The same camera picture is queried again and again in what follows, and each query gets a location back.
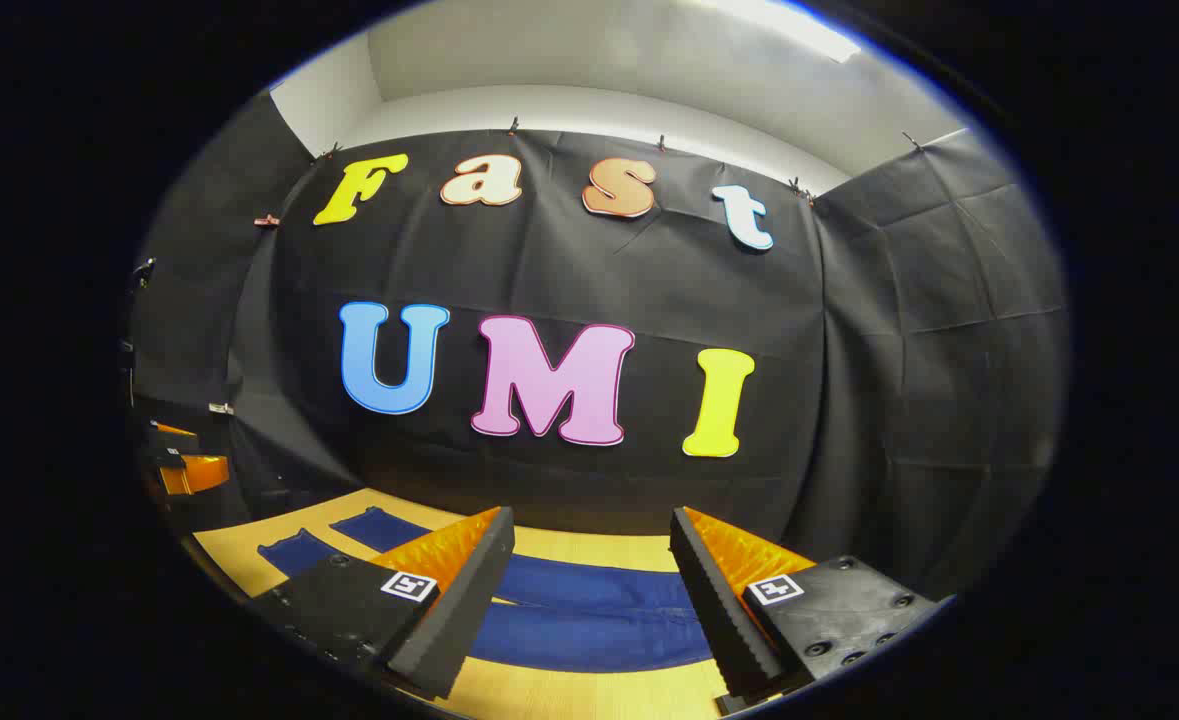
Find blue denim jeans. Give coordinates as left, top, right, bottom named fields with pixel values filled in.
left=257, top=506, right=715, bottom=673

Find black backdrop cloth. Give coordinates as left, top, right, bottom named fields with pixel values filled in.
left=129, top=90, right=1070, bottom=601

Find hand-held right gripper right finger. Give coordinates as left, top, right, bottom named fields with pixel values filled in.
left=669, top=506, right=955, bottom=716

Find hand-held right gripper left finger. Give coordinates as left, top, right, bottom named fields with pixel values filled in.
left=249, top=505, right=516, bottom=701

